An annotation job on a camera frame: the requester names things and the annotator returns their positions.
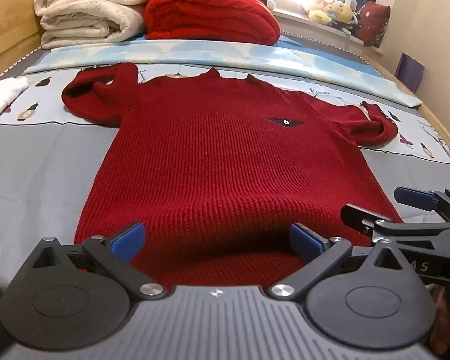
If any wooden bed frame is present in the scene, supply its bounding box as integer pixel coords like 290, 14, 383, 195
0, 0, 450, 169

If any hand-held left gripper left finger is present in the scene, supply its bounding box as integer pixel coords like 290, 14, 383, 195
32, 221, 167, 302

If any red knit sweater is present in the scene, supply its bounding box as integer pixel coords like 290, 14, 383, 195
61, 62, 405, 289

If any cream folded blanket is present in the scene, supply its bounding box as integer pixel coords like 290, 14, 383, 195
34, 0, 155, 50

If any light blue patterned quilt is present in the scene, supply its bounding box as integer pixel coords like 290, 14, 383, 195
24, 39, 423, 107

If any person's right hand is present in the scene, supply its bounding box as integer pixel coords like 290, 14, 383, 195
433, 285, 450, 355

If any dark red cushion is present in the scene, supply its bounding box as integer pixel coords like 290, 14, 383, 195
356, 2, 392, 47

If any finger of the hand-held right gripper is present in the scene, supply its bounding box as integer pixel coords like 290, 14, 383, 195
394, 185, 450, 224
340, 203, 450, 246

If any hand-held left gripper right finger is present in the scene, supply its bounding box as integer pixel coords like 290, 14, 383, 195
267, 223, 407, 302

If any red folded blanket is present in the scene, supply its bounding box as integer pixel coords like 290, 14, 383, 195
144, 0, 282, 46

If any white window sill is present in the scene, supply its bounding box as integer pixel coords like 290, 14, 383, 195
274, 9, 384, 52

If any white cloth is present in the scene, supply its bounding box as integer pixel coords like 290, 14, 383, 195
0, 77, 30, 130

